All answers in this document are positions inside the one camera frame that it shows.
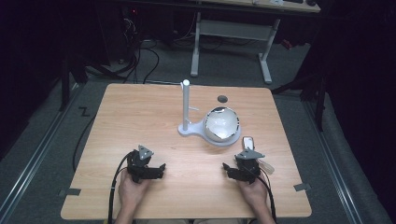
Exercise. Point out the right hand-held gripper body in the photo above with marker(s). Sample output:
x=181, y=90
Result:
x=247, y=168

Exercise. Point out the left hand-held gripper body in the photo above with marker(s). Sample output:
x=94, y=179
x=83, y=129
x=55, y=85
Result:
x=139, y=165

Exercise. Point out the person's right hand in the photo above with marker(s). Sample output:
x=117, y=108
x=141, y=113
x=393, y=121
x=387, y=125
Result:
x=254, y=196

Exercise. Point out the person's left hand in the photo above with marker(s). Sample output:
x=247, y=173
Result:
x=132, y=194

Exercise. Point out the beige tag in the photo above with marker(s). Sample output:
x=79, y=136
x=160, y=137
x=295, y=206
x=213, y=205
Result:
x=267, y=167

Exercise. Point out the small white rounded device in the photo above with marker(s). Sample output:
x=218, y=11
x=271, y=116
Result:
x=248, y=142

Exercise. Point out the white round bowl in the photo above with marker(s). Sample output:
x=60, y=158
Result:
x=221, y=124

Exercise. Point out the grey tape strip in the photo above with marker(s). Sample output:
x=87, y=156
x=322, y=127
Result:
x=302, y=187
x=70, y=192

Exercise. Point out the dark round table grommet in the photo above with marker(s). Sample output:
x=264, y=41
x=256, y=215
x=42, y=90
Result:
x=222, y=99

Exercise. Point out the black metal stand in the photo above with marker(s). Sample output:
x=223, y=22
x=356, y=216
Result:
x=314, y=90
x=67, y=77

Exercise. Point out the wooden desk with white legs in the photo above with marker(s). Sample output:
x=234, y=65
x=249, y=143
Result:
x=236, y=31

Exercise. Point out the white stand with post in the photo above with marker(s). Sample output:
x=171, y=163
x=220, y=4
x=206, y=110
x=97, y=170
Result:
x=186, y=105

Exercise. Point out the metal floor rail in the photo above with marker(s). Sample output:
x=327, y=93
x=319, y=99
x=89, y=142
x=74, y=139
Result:
x=34, y=155
x=333, y=161

